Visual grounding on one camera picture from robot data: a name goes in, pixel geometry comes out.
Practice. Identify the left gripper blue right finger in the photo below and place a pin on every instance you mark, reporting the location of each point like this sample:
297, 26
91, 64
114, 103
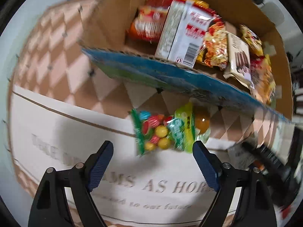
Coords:
255, 206

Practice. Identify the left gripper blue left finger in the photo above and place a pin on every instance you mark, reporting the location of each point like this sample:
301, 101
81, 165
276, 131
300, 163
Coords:
50, 206

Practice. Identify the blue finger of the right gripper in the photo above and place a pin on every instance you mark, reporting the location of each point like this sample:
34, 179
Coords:
280, 178

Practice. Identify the grey white snack packet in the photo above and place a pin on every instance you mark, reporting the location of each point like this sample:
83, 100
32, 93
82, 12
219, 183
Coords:
240, 158

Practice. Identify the yellow egg biscuit bag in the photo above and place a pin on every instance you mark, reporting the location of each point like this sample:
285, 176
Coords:
264, 84

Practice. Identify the orange jelly cup pack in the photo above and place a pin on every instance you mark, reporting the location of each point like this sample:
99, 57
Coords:
197, 121

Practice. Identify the white chocolate wafer packet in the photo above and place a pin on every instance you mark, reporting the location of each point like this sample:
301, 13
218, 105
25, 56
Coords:
238, 61

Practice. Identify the green gumball candy bag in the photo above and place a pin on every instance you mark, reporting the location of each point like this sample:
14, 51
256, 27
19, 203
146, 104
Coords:
157, 131

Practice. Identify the yellow panda snack bag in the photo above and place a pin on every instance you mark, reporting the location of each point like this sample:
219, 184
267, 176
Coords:
252, 40

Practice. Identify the yellow instant noodle packet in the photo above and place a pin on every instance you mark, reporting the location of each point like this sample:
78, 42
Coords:
214, 49

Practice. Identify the white red long packet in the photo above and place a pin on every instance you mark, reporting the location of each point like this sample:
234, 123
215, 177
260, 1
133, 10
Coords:
183, 33

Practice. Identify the orange panda snack bag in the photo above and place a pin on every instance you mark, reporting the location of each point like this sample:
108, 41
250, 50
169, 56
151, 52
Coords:
149, 22

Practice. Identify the small orange snack bag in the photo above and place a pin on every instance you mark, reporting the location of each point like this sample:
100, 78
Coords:
260, 166

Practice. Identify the small red snack packet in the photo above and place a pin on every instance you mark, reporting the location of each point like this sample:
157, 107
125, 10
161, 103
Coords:
257, 65

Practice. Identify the checkered printed tablecloth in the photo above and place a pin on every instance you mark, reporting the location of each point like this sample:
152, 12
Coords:
79, 77

